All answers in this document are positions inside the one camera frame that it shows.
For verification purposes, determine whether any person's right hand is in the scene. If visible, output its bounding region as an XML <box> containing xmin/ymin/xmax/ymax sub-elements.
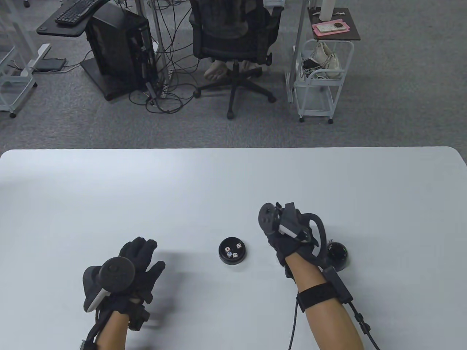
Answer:
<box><xmin>265</xmin><ymin>230</ymin><xmax>316</xmax><ymax>268</ymax></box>

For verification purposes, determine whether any person's left hand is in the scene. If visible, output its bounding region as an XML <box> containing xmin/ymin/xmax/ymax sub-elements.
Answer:
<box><xmin>99</xmin><ymin>237</ymin><xmax>166</xmax><ymax>331</ymax></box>

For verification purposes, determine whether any black dice shaker dome cover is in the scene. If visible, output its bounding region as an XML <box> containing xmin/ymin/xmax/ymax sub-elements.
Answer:
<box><xmin>326</xmin><ymin>241</ymin><xmax>349</xmax><ymax>272</ymax></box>

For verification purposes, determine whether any black dice shaker base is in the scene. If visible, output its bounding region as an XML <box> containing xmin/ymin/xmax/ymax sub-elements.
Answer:
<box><xmin>218</xmin><ymin>237</ymin><xmax>246</xmax><ymax>265</ymax></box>

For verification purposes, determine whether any person's left forearm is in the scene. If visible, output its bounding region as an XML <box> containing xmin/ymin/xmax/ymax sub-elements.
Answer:
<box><xmin>95</xmin><ymin>311</ymin><xmax>129</xmax><ymax>350</ymax></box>

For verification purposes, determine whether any person's right forearm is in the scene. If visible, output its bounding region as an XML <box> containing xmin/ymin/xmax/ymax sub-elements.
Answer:
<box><xmin>284</xmin><ymin>252</ymin><xmax>366</xmax><ymax>350</ymax></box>

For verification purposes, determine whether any black right forearm sensor pack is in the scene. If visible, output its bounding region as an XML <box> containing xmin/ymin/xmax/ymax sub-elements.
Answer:
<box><xmin>321</xmin><ymin>265</ymin><xmax>354</xmax><ymax>304</ymax></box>

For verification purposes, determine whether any black left hand controller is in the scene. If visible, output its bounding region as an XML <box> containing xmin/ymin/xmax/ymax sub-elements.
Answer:
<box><xmin>83</xmin><ymin>257</ymin><xmax>136</xmax><ymax>313</ymax></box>

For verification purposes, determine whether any black hand controller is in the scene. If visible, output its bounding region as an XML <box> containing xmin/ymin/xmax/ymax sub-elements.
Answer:
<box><xmin>83</xmin><ymin>257</ymin><xmax>136</xmax><ymax>313</ymax></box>
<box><xmin>258</xmin><ymin>202</ymin><xmax>327</xmax><ymax>271</ymax></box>

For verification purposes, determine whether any black right hand controller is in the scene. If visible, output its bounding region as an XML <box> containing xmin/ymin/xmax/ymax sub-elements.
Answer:
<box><xmin>258</xmin><ymin>202</ymin><xmax>327</xmax><ymax>271</ymax></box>

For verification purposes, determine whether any white rolling cart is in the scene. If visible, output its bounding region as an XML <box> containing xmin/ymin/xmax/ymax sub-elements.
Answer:
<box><xmin>293</xmin><ymin>39</ymin><xmax>355</xmax><ymax>124</ymax></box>

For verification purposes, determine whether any black computer stand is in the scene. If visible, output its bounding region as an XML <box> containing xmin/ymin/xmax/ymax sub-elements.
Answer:
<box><xmin>80</xmin><ymin>58</ymin><xmax>148</xmax><ymax>102</ymax></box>

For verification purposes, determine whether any beige bag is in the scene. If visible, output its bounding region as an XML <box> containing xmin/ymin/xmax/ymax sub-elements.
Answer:
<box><xmin>309</xmin><ymin>42</ymin><xmax>342</xmax><ymax>79</ymax></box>

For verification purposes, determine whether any white cart with clear panels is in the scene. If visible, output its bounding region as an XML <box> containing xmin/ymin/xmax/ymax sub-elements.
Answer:
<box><xmin>0</xmin><ymin>46</ymin><xmax>38</xmax><ymax>118</ymax></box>

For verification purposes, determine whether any black box on floor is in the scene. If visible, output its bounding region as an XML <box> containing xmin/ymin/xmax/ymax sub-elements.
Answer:
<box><xmin>34</xmin><ymin>57</ymin><xmax>67</xmax><ymax>73</ymax></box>

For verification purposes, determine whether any black office chair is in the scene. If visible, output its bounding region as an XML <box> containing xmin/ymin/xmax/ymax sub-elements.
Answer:
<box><xmin>189</xmin><ymin>0</ymin><xmax>283</xmax><ymax>120</ymax></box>

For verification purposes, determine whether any black computer tower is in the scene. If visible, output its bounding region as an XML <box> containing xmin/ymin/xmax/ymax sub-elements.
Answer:
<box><xmin>85</xmin><ymin>3</ymin><xmax>159</xmax><ymax>91</ymax></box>

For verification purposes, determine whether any white desk foot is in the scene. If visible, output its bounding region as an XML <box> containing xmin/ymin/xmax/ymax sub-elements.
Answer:
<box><xmin>10</xmin><ymin>22</ymin><xmax>52</xmax><ymax>78</ymax></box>

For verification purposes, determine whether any brown side table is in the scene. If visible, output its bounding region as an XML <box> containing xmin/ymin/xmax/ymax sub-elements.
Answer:
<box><xmin>308</xmin><ymin>7</ymin><xmax>361</xmax><ymax>41</ymax></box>

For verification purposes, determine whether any beige notebook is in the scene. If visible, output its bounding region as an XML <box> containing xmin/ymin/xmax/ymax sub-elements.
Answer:
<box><xmin>315</xmin><ymin>21</ymin><xmax>348</xmax><ymax>34</ymax></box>

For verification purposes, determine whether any black keyboard tray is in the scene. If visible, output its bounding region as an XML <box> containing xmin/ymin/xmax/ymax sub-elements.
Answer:
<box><xmin>36</xmin><ymin>0</ymin><xmax>110</xmax><ymax>38</ymax></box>

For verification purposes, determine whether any white paper roll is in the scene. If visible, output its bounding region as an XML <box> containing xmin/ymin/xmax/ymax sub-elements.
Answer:
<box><xmin>319</xmin><ymin>0</ymin><xmax>336</xmax><ymax>22</ymax></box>

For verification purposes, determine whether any black keyboard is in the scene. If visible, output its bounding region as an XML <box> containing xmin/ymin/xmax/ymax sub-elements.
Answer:
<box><xmin>55</xmin><ymin>0</ymin><xmax>101</xmax><ymax>27</ymax></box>

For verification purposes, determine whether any black right forearm strap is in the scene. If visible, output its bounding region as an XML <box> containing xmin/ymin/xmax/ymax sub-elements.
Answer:
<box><xmin>296</xmin><ymin>281</ymin><xmax>337</xmax><ymax>312</ymax></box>

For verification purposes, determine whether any black right glove cable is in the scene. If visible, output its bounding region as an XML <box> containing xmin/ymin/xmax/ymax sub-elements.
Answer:
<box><xmin>288</xmin><ymin>297</ymin><xmax>305</xmax><ymax>350</ymax></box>

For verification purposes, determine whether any black glove cable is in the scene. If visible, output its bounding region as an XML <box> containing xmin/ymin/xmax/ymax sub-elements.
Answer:
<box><xmin>87</xmin><ymin>308</ymin><xmax>110</xmax><ymax>343</ymax></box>
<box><xmin>288</xmin><ymin>297</ymin><xmax>305</xmax><ymax>350</ymax></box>

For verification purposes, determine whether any black left glove cable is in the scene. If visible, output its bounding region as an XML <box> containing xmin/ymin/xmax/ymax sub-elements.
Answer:
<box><xmin>87</xmin><ymin>308</ymin><xmax>110</xmax><ymax>343</ymax></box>

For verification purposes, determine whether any black sensor pack cable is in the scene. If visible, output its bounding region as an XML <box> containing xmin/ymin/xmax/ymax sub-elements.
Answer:
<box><xmin>350</xmin><ymin>301</ymin><xmax>382</xmax><ymax>350</ymax></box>

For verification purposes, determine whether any tangle of black cables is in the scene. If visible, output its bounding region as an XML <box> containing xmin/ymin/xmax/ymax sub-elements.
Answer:
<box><xmin>128</xmin><ymin>0</ymin><xmax>207</xmax><ymax>114</ymax></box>

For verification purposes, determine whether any metal frame post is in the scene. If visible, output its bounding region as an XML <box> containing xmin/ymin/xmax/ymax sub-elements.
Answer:
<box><xmin>285</xmin><ymin>0</ymin><xmax>310</xmax><ymax>104</ymax></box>
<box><xmin>136</xmin><ymin>0</ymin><xmax>171</xmax><ymax>87</ymax></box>

